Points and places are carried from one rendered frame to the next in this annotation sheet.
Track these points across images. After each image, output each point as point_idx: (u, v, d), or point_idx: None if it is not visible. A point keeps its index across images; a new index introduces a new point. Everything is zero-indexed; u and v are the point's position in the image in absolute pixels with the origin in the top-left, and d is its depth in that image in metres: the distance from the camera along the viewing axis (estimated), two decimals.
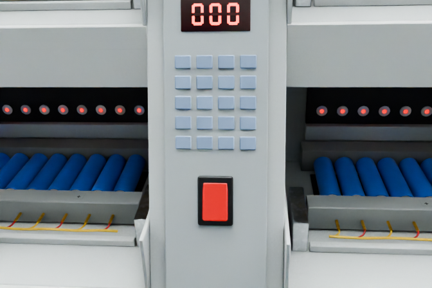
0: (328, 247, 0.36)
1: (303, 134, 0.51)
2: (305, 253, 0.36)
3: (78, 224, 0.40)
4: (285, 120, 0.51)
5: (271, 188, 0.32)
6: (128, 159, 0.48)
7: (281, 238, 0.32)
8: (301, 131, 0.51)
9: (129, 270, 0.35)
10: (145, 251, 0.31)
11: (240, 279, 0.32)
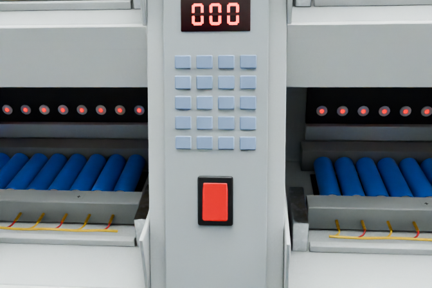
0: (328, 247, 0.36)
1: (303, 134, 0.51)
2: (305, 253, 0.36)
3: (78, 224, 0.40)
4: (285, 120, 0.51)
5: (271, 188, 0.32)
6: (128, 159, 0.48)
7: (281, 238, 0.32)
8: (301, 131, 0.51)
9: (129, 270, 0.35)
10: (145, 251, 0.31)
11: (240, 279, 0.32)
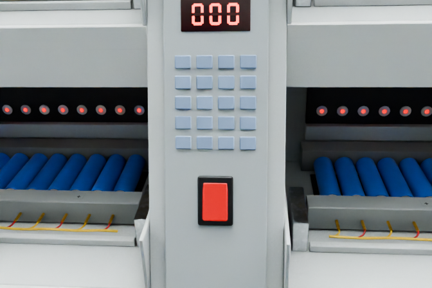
0: (328, 247, 0.36)
1: (303, 134, 0.51)
2: (305, 253, 0.36)
3: (78, 224, 0.40)
4: (285, 120, 0.51)
5: (271, 188, 0.32)
6: (128, 159, 0.48)
7: (281, 238, 0.32)
8: (301, 131, 0.51)
9: (129, 270, 0.35)
10: (145, 251, 0.31)
11: (240, 279, 0.32)
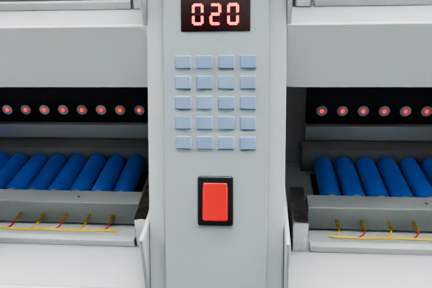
0: (328, 247, 0.36)
1: (303, 134, 0.51)
2: (305, 253, 0.36)
3: (78, 224, 0.40)
4: (285, 120, 0.51)
5: (271, 188, 0.32)
6: (128, 159, 0.48)
7: (281, 238, 0.32)
8: (301, 131, 0.51)
9: (129, 270, 0.35)
10: (145, 251, 0.31)
11: (240, 279, 0.32)
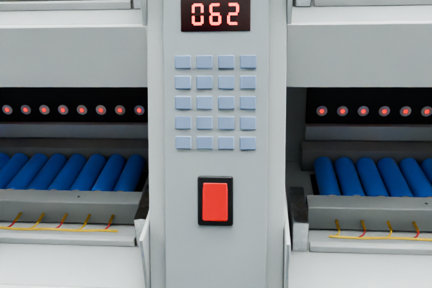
0: (328, 247, 0.36)
1: (303, 134, 0.51)
2: (305, 253, 0.36)
3: (78, 224, 0.40)
4: (285, 120, 0.51)
5: (271, 188, 0.32)
6: (128, 159, 0.48)
7: (281, 238, 0.32)
8: (301, 131, 0.51)
9: (129, 270, 0.35)
10: (145, 251, 0.31)
11: (240, 279, 0.32)
